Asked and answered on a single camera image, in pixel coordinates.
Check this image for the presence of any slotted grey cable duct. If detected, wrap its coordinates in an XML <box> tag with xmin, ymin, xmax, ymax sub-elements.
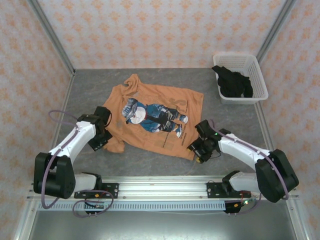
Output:
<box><xmin>37</xmin><ymin>201</ymin><xmax>227</xmax><ymax>212</ymax></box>

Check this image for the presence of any aluminium table side rail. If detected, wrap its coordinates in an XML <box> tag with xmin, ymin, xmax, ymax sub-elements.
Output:
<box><xmin>254</xmin><ymin>101</ymin><xmax>310</xmax><ymax>240</ymax></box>
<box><xmin>13</xmin><ymin>72</ymin><xmax>76</xmax><ymax>240</ymax></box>

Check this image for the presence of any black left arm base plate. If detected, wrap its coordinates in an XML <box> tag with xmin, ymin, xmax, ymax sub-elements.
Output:
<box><xmin>74</xmin><ymin>182</ymin><xmax>120</xmax><ymax>200</ymax></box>

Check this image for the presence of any aluminium mounting rail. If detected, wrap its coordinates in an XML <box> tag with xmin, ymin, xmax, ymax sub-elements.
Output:
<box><xmin>27</xmin><ymin>175</ymin><xmax>300</xmax><ymax>201</ymax></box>

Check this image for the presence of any aluminium frame post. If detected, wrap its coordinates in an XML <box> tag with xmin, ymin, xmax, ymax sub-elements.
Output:
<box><xmin>26</xmin><ymin>0</ymin><xmax>76</xmax><ymax>77</ymax></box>
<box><xmin>256</xmin><ymin>0</ymin><xmax>298</xmax><ymax>65</ymax></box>

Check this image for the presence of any white plastic basket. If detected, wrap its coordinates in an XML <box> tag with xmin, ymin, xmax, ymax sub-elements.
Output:
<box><xmin>212</xmin><ymin>51</ymin><xmax>270</xmax><ymax>105</ymax></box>

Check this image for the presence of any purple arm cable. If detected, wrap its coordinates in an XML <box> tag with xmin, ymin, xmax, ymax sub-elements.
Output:
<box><xmin>208</xmin><ymin>119</ymin><xmax>291</xmax><ymax>216</ymax></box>
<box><xmin>41</xmin><ymin>110</ymin><xmax>115</xmax><ymax>218</ymax></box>

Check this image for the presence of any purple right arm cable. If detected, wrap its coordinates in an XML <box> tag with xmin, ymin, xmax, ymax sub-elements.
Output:
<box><xmin>208</xmin><ymin>119</ymin><xmax>291</xmax><ymax>216</ymax></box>

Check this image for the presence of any orange printed t-shirt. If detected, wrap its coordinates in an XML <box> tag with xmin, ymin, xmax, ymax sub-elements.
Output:
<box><xmin>102</xmin><ymin>73</ymin><xmax>205</xmax><ymax>161</ymax></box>

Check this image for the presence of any brushed metal panel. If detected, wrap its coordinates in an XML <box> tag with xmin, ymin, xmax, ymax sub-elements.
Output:
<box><xmin>27</xmin><ymin>209</ymin><xmax>298</xmax><ymax>240</ymax></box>

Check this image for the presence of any black t-shirt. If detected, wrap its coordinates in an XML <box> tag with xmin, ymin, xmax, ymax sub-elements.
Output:
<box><xmin>211</xmin><ymin>64</ymin><xmax>254</xmax><ymax>99</ymax></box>

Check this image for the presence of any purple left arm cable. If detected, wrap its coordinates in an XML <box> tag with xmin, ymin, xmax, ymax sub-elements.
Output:
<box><xmin>41</xmin><ymin>110</ymin><xmax>115</xmax><ymax>218</ymax></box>

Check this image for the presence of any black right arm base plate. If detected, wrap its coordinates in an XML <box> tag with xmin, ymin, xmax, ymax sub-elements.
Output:
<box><xmin>206</xmin><ymin>181</ymin><xmax>252</xmax><ymax>200</ymax></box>

